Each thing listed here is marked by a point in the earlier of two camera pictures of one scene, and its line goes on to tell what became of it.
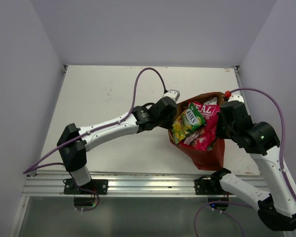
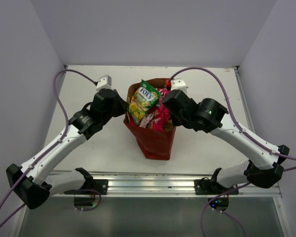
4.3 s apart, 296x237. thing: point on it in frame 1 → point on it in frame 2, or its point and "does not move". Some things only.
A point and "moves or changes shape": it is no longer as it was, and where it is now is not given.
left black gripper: (169, 125) → (123, 105)
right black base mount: (203, 186) does not move
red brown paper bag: (212, 159) → (155, 144)
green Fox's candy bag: (188, 120) moves or changes shape
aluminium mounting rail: (133, 185) does not move
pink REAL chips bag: (203, 139) moves or changes shape
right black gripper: (220, 133) → (175, 121)
